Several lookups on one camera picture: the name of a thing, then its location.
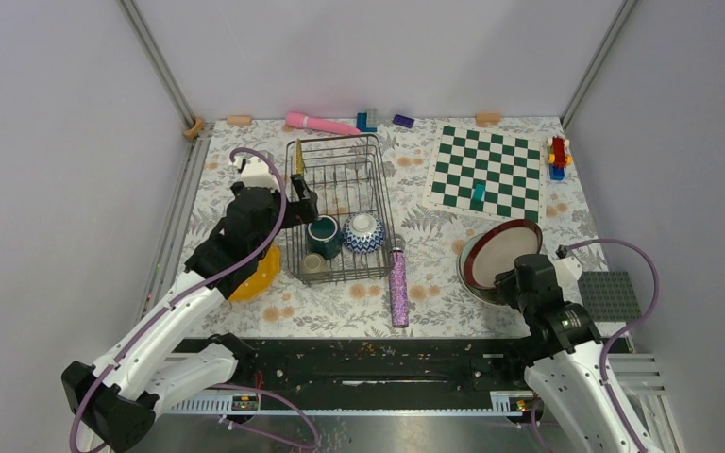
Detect green woven bamboo plate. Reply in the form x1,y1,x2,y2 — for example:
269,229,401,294
295,139,305,175

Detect dark green mug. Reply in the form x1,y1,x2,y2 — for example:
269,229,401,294
306,215,343,261

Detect small beige cup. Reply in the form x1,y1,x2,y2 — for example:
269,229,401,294
299,253,330,278

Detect yellow polka dot plate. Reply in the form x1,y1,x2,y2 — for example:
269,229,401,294
228,244,280,302

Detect blue white patterned bowl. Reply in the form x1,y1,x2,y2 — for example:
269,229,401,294
343,212,385,254

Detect purple glitter microphone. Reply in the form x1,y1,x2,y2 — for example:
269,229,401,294
389,248,409,328

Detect mint green plate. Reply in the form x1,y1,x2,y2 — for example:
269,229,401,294
457,233,512,307

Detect black glossy plate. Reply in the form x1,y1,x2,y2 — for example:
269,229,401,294
485,219,543,270

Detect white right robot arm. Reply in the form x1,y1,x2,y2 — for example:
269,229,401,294
495,254,663,452

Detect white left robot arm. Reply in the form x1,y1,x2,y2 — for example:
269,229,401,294
61,148,318,452

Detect pink toy microphone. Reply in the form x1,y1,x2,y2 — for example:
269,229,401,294
285,112,361,136

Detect blue grey toy bricks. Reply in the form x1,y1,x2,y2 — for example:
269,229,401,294
356,109,379,133

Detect left wooden block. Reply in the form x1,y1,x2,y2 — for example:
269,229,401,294
226,115,252,126

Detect purple toy brick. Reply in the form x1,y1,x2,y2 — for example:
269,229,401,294
392,114,415,129

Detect floral table mat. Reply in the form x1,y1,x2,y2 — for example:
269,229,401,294
178,117,597,338

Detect corner wooden block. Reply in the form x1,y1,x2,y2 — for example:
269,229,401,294
182,117,206,142

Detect teal block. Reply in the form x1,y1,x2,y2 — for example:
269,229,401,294
469,183,485,212

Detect right wooden block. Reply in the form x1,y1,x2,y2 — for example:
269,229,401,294
475,112,502,127

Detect green white chessboard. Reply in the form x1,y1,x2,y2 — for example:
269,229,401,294
422,124,547,226

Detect red yellow blue toy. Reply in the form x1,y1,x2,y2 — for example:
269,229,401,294
547,136,573,181

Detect grey lego baseplate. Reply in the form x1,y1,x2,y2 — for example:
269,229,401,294
578,271,642,323

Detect grey wire dish rack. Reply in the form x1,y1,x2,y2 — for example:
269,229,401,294
282,134,395,285

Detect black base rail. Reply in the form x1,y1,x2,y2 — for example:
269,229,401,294
134,336,635,414

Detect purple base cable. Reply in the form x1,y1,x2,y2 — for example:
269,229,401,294
218,382,321,451

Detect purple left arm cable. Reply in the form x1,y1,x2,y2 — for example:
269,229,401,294
68,147,289,453

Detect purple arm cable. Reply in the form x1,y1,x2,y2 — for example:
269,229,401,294
68,147,289,453
556,238,661,453

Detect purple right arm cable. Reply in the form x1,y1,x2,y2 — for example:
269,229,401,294
556,238,661,453

